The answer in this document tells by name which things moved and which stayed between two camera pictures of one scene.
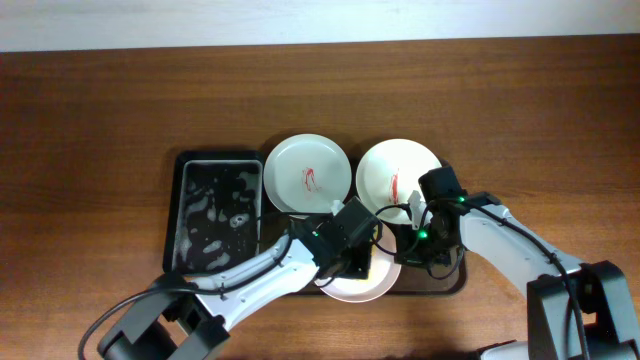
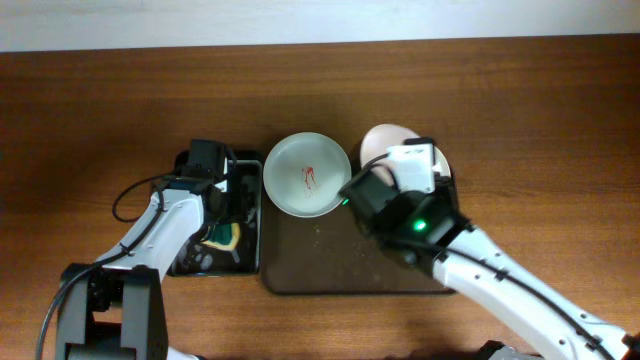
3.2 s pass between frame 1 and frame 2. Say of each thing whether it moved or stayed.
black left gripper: moved
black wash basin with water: stayed
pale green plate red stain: stayed
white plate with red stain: moved
